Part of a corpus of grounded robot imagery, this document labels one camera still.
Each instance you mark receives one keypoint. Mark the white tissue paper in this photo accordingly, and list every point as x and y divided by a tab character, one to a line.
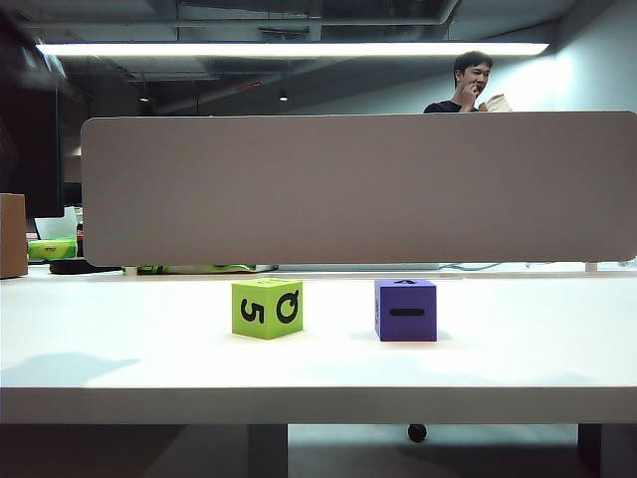
57	225

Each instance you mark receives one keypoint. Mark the green number letter block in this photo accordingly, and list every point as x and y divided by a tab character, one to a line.
254	318

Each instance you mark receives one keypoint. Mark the purple orange letter block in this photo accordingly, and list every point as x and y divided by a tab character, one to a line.
405	326

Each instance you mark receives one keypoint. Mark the long ceiling light strip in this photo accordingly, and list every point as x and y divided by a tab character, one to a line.
278	49

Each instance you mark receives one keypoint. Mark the black computer monitor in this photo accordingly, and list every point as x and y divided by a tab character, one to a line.
35	149

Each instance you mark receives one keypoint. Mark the brown cardboard box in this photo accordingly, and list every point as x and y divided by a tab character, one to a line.
12	234

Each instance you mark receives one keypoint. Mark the grey table leg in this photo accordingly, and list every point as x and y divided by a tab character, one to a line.
268	450

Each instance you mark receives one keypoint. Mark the white divider bracket foot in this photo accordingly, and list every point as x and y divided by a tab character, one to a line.
591	267
130	271

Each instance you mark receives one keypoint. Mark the black caster wheel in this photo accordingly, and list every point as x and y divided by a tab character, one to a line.
417	432

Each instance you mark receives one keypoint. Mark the person in dark shirt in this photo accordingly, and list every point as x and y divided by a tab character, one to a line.
470	74

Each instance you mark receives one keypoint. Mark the beige desk divider panel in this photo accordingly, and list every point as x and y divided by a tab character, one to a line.
348	189

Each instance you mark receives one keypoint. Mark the black monitor base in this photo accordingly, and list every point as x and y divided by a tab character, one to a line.
79	267

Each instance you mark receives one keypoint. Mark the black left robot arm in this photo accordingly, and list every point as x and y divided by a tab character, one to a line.
25	50

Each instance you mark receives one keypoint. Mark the tan paper bag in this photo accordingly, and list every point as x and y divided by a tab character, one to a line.
499	103

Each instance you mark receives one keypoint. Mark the dark table leg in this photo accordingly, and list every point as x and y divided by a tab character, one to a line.
589	450

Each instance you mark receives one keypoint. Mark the green tissue box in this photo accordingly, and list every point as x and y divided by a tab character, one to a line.
52	248

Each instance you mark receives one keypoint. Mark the green printed package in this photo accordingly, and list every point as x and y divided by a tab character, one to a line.
189	269

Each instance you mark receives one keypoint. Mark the dark soda bottle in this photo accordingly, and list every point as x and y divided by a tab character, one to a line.
80	241

